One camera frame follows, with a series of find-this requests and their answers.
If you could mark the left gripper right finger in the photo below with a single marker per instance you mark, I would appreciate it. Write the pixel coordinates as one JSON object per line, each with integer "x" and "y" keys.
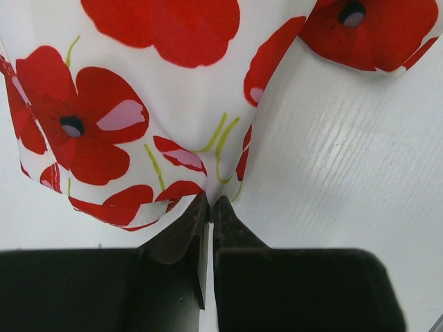
{"x": 259, "y": 288}

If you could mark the red poppy white skirt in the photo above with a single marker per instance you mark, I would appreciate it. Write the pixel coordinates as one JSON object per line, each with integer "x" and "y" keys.
{"x": 126, "y": 107}

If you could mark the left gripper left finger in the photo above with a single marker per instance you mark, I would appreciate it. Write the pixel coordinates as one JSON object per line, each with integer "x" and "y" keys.
{"x": 159, "y": 286}

